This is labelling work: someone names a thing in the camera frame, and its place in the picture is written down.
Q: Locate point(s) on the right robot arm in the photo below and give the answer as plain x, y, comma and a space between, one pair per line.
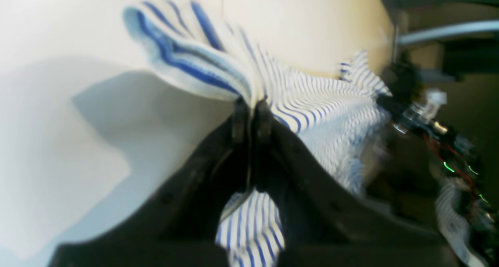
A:
465, 217

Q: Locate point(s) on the blue white striped T-shirt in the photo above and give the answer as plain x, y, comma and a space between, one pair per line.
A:
203, 55

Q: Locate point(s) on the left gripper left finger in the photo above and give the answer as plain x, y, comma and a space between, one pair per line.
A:
177, 225

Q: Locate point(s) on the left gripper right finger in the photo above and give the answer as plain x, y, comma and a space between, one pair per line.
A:
323, 225

